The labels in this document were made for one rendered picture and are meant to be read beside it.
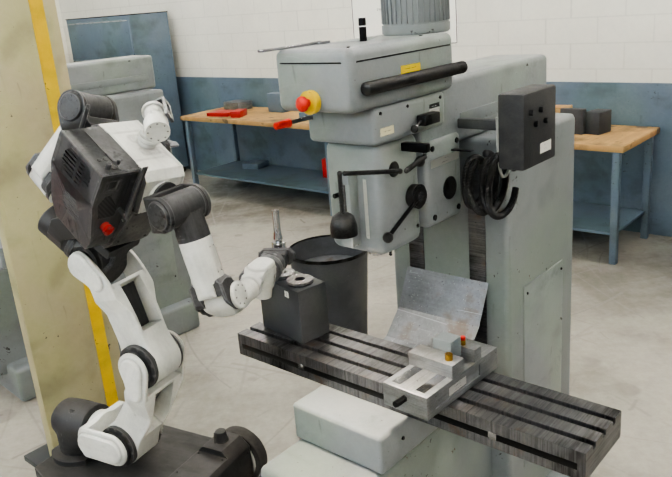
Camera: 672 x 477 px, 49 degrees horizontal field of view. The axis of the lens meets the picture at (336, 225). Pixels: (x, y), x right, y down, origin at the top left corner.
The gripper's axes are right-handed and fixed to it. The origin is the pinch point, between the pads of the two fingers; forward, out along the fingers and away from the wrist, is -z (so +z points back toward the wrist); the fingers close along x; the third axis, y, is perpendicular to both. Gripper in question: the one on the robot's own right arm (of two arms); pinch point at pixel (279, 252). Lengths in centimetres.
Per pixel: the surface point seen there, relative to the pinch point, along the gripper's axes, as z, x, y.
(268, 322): 2.9, 5.8, 24.8
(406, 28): 14, -47, -71
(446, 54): 15, -58, -63
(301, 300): 13.8, -9.2, 11.9
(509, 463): 5, -75, 78
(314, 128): 31, -22, -47
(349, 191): 37, -31, -30
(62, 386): -47, 121, 80
